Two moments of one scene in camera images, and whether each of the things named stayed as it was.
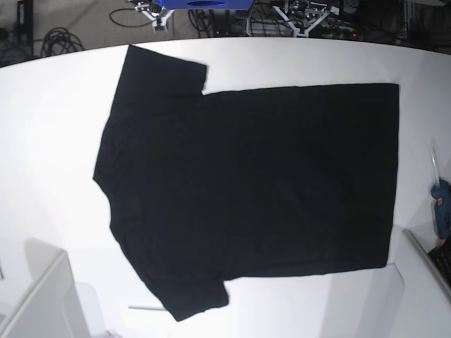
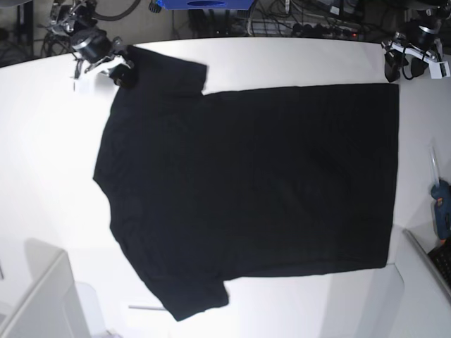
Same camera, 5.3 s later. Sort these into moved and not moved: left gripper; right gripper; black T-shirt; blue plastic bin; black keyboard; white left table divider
Moved: right gripper; left gripper
Not moved: white left table divider; blue plastic bin; black T-shirt; black keyboard
